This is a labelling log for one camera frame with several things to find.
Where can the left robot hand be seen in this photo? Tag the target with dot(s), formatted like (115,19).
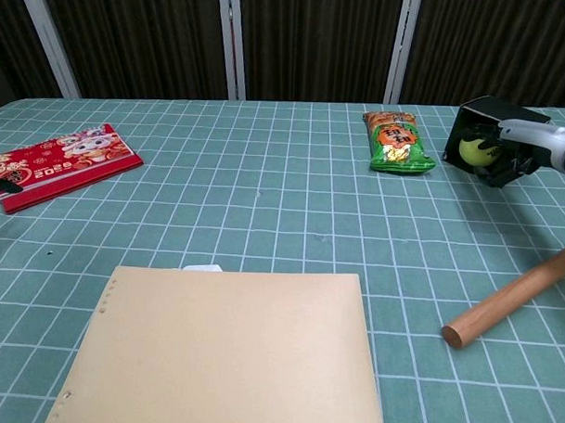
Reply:
(0,186)

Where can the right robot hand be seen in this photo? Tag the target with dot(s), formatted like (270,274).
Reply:
(535,139)

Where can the yellow tennis ball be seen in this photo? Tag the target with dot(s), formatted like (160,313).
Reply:
(475,152)

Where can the black cardboard box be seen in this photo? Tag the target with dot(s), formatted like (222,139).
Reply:
(509,110)

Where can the red desk calendar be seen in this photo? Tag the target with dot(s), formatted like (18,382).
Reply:
(66,162)

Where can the dark ribbed partition panel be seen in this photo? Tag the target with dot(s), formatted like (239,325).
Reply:
(144,39)
(502,47)
(316,45)
(10,39)

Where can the green orange snack bag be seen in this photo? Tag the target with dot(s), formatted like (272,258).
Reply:
(396,141)

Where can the wooden rolling pin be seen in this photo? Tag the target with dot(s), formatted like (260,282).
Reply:
(507,300)

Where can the white paper sheet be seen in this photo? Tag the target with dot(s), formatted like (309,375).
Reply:
(201,267)

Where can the green checkered tablecloth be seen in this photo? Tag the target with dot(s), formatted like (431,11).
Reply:
(264,197)

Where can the beige loose-leaf notebook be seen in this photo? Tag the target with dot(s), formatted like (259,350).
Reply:
(222,348)

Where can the white partition post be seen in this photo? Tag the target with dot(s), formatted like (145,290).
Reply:
(232,42)
(49,41)
(402,48)

